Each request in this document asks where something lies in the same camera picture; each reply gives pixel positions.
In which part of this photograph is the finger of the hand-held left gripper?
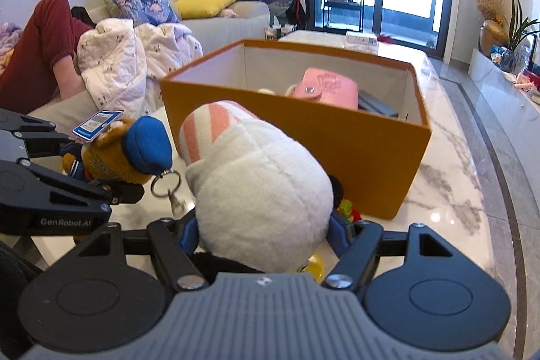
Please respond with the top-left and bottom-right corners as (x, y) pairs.
(0, 108), (83, 159)
(0, 158), (145, 238)

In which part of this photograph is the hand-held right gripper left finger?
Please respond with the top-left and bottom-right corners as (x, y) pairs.
(76, 216), (208, 290)

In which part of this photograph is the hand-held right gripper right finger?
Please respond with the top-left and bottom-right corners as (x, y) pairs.
(323, 210), (456, 290)

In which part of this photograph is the tiger plush with blue hat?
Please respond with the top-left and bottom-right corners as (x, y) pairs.
(59, 115), (173, 186)

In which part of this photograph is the white plush with striped hat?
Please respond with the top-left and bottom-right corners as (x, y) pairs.
(177, 99), (344, 274)

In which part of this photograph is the orange cardboard box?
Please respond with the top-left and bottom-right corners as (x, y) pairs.
(159, 38), (433, 221)

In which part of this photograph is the pink snap wallet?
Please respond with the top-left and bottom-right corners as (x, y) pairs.
(291, 67), (359, 110)

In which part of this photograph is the blue paper tag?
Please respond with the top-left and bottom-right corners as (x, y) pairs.
(71, 109), (124, 142)

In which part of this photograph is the person in red shirt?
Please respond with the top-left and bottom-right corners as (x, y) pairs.
(0, 0), (91, 114)

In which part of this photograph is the purple blanket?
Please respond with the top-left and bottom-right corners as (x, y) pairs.
(0, 22), (24, 67)

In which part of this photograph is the white printed quilt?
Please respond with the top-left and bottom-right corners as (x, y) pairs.
(77, 18), (204, 120)

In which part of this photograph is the dark cloth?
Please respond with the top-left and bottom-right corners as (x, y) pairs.
(71, 6), (96, 27)

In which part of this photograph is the dark grey case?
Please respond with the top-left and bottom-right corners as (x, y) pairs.
(358, 90), (399, 118)

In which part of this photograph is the blue floral pillow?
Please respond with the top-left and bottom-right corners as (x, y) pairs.
(110, 0), (182, 25)

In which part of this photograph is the small white carton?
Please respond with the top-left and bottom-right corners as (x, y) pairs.
(346, 32), (378, 46)

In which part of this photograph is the beige sofa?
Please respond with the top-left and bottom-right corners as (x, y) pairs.
(25, 0), (271, 124)

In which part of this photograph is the printed shopping bag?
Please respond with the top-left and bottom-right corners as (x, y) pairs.
(265, 23), (296, 41)

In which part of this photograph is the yellow pillow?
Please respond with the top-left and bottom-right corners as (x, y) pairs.
(173, 0), (242, 20)

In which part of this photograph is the white television cabinet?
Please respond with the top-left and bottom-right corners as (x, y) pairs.
(468, 48), (540, 141)

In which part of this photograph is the black metal rack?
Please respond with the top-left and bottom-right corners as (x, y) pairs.
(321, 0), (366, 32)

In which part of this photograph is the gold vase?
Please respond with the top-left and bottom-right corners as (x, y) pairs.
(480, 19), (509, 57)

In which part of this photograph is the dried grass bunch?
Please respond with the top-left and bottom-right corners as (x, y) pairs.
(477, 0), (505, 23)

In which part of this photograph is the green potted plant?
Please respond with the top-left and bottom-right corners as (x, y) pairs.
(504, 0), (540, 51)

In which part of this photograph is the metal key ring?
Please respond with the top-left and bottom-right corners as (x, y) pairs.
(150, 169), (186, 217)

